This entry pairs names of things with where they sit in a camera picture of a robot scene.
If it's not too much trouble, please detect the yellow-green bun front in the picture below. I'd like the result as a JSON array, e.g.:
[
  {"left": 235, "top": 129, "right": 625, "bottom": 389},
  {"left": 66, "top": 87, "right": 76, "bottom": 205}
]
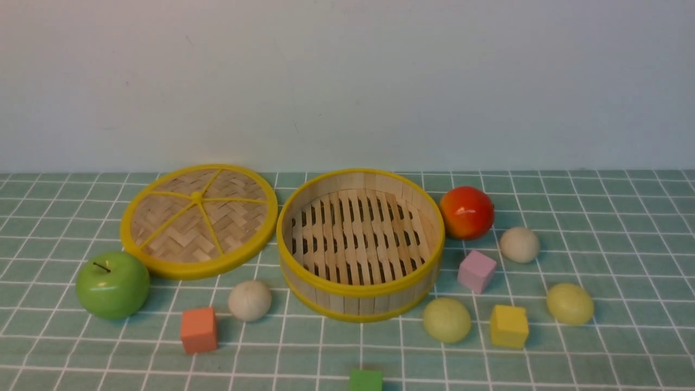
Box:
[{"left": 422, "top": 297, "right": 472, "bottom": 344}]

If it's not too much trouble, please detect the yellow-green bun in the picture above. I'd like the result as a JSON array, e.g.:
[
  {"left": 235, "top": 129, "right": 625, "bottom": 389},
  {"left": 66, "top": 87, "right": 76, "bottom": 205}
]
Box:
[
  {"left": 422, "top": 297, "right": 472, "bottom": 344},
  {"left": 546, "top": 283, "right": 594, "bottom": 326}
]

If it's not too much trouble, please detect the white bun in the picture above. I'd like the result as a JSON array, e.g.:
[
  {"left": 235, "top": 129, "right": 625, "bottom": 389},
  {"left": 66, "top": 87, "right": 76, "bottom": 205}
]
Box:
[
  {"left": 499, "top": 226, "right": 540, "bottom": 264},
  {"left": 228, "top": 280, "right": 273, "bottom": 322}
]

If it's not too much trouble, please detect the yellow-rimmed bamboo steamer tray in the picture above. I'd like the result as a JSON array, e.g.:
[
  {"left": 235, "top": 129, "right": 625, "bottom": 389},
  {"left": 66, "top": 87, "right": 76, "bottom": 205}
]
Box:
[{"left": 276, "top": 169, "right": 445, "bottom": 323}]

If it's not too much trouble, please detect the yellow-rimmed bamboo steamer lid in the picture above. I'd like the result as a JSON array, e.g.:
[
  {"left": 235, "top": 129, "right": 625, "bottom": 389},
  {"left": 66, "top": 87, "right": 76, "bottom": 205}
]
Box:
[{"left": 120, "top": 164, "right": 280, "bottom": 280}]

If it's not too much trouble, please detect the red apple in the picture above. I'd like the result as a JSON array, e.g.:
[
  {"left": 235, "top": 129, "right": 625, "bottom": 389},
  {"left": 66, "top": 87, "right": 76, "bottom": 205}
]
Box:
[{"left": 439, "top": 186, "right": 495, "bottom": 241}]

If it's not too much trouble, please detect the pink cube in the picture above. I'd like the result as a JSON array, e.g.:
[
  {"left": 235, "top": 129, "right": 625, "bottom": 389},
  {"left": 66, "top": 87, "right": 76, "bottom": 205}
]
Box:
[{"left": 457, "top": 250, "right": 497, "bottom": 295}]

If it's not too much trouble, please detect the green cube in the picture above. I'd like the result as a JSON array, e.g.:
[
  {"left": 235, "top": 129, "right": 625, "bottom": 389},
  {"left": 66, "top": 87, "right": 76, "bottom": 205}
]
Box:
[{"left": 349, "top": 369, "right": 384, "bottom": 391}]

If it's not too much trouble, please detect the orange cube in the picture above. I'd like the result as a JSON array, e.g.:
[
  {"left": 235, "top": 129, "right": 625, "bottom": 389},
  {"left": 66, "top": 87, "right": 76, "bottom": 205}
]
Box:
[{"left": 180, "top": 306, "right": 218, "bottom": 355}]

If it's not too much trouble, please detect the yellow cube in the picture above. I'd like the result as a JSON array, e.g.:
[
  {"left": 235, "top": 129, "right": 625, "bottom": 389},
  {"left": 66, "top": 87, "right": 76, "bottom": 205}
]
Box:
[{"left": 490, "top": 305, "right": 529, "bottom": 350}]

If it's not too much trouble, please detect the green apple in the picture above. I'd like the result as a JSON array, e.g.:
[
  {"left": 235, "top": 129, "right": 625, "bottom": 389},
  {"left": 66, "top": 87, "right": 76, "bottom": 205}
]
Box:
[{"left": 75, "top": 251, "right": 150, "bottom": 320}]

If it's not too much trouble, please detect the green checkered tablecloth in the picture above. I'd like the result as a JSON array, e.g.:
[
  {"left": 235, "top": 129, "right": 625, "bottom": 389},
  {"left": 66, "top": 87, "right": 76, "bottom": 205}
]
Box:
[{"left": 1, "top": 170, "right": 694, "bottom": 390}]

